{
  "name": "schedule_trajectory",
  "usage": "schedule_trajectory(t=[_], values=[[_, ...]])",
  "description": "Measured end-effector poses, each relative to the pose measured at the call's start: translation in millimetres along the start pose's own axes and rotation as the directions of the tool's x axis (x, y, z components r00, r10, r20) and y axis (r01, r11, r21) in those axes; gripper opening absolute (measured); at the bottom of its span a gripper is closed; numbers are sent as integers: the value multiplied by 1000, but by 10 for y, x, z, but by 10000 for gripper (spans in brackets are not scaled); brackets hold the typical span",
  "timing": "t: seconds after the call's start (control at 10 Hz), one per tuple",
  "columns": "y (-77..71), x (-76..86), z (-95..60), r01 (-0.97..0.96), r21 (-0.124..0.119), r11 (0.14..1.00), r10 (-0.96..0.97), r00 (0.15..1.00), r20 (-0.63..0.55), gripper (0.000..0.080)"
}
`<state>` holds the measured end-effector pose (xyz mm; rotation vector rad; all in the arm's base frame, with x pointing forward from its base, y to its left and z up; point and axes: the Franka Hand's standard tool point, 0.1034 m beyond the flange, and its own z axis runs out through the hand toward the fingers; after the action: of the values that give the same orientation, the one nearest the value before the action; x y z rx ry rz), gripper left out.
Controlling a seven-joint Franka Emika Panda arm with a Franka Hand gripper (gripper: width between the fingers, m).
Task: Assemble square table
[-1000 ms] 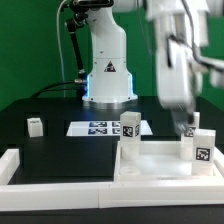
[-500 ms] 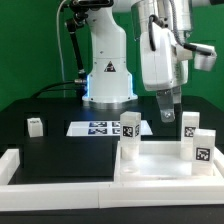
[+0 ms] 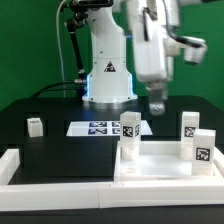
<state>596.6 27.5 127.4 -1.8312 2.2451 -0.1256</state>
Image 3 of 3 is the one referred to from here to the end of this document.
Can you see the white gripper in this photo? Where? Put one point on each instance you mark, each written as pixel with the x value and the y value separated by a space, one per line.
pixel 152 24

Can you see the white U-shaped obstacle fence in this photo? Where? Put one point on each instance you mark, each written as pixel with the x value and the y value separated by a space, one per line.
pixel 105 195

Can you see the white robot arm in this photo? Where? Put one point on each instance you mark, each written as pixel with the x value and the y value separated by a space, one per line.
pixel 109 84

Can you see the white square tabletop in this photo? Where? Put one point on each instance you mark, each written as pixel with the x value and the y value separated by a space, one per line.
pixel 160 161

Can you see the white marker tag sheet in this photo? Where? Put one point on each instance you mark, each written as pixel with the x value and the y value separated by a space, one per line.
pixel 91 128

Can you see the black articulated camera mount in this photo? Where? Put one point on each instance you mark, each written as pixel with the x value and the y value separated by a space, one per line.
pixel 80 8

